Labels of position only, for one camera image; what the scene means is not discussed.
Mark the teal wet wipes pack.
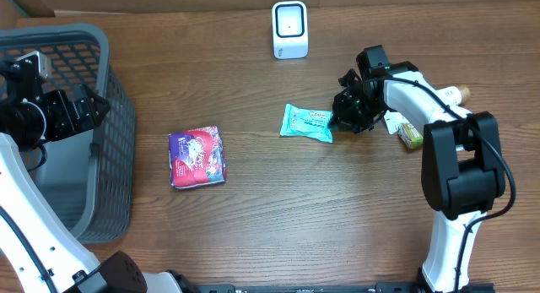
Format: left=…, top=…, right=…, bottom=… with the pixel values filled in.
left=279, top=104, right=333, bottom=144

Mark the green juice carton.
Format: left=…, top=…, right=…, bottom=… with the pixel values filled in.
left=397, top=123, right=424, bottom=149

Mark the white conditioner tube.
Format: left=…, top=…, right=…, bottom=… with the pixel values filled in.
left=383, top=81, right=470, bottom=134

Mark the red purple pad pack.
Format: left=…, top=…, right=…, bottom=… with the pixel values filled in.
left=169, top=126, right=226, bottom=189

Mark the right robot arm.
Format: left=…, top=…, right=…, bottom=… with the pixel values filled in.
left=330, top=46, right=515, bottom=292

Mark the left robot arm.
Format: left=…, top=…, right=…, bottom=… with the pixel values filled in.
left=1, top=83, right=196, bottom=293

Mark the white barcode scanner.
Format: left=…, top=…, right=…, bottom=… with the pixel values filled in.
left=271, top=0, right=309, bottom=60

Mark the grey plastic basket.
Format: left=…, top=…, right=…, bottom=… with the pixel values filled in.
left=1, top=24, right=137, bottom=244

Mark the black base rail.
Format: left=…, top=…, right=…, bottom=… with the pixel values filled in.
left=196, top=282, right=430, bottom=293

